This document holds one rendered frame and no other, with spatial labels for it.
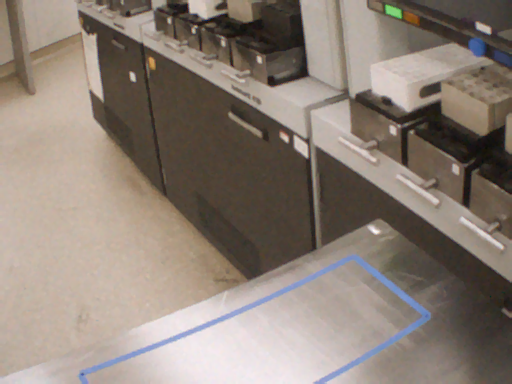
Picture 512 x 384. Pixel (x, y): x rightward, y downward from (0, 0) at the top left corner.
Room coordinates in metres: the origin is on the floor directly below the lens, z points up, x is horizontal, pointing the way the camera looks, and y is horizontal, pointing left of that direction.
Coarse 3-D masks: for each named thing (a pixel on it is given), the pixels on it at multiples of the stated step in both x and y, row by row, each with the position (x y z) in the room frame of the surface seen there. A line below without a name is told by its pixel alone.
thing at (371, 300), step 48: (336, 240) 0.62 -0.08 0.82; (384, 240) 0.61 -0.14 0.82; (240, 288) 0.56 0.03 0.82; (288, 288) 0.55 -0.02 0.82; (336, 288) 0.54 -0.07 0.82; (384, 288) 0.52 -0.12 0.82; (432, 288) 0.51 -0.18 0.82; (144, 336) 0.49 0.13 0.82; (192, 336) 0.49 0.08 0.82; (240, 336) 0.48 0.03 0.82; (288, 336) 0.47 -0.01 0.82; (336, 336) 0.46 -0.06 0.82; (384, 336) 0.45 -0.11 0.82; (432, 336) 0.43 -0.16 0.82; (480, 336) 0.41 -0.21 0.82
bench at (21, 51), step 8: (8, 0) 3.77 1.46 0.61; (16, 0) 3.40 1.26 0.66; (8, 8) 3.84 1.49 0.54; (16, 8) 3.42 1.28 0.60; (8, 16) 3.90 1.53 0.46; (16, 16) 3.47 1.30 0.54; (16, 24) 3.52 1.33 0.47; (24, 24) 3.41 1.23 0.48; (16, 32) 3.58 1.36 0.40; (24, 32) 3.41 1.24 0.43; (16, 40) 3.65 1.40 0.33; (24, 40) 3.41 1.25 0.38; (16, 48) 3.71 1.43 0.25; (24, 48) 3.40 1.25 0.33; (16, 56) 3.79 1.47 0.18; (24, 56) 3.40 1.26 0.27; (16, 64) 3.87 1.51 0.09; (24, 64) 3.43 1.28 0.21; (24, 72) 3.50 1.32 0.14; (24, 80) 3.57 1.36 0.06; (32, 80) 3.41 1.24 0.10; (32, 88) 3.41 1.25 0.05
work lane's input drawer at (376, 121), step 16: (368, 96) 1.00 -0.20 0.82; (384, 96) 0.98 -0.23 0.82; (352, 112) 1.01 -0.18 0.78; (368, 112) 0.97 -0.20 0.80; (384, 112) 0.94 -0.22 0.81; (400, 112) 0.93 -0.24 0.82; (416, 112) 0.93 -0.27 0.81; (352, 128) 1.02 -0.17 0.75; (368, 128) 0.97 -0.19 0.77; (384, 128) 0.94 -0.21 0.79; (400, 128) 0.90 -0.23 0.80; (352, 144) 0.95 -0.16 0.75; (368, 144) 0.95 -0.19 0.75; (384, 144) 0.94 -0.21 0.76; (400, 144) 0.90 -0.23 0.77; (368, 160) 0.91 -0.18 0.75; (400, 160) 0.90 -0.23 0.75
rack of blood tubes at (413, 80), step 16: (448, 48) 1.11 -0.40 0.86; (464, 48) 1.11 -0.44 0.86; (384, 64) 1.03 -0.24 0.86; (400, 64) 1.03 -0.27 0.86; (416, 64) 1.02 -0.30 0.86; (432, 64) 1.02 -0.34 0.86; (448, 64) 1.02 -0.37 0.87; (464, 64) 1.03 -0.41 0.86; (480, 64) 1.03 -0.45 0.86; (384, 80) 0.99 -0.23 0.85; (400, 80) 0.95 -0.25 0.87; (416, 80) 0.95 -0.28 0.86; (432, 80) 0.96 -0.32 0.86; (400, 96) 0.95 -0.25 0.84; (416, 96) 0.94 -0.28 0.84; (432, 96) 0.96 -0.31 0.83
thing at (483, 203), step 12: (480, 168) 0.74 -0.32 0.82; (492, 168) 0.73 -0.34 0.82; (504, 168) 0.75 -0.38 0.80; (480, 180) 0.73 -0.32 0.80; (492, 180) 0.72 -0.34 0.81; (504, 180) 0.70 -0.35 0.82; (480, 192) 0.73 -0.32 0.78; (492, 192) 0.71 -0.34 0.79; (504, 192) 0.68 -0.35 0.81; (480, 204) 0.73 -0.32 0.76; (492, 204) 0.70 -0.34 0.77; (504, 204) 0.68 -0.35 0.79; (480, 216) 0.72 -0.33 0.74; (492, 216) 0.70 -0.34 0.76; (504, 216) 0.68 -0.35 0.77; (468, 228) 0.69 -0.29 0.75; (480, 228) 0.68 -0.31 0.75; (492, 228) 0.68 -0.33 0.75; (504, 228) 0.68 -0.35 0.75; (492, 240) 0.65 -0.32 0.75; (504, 252) 0.63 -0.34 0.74
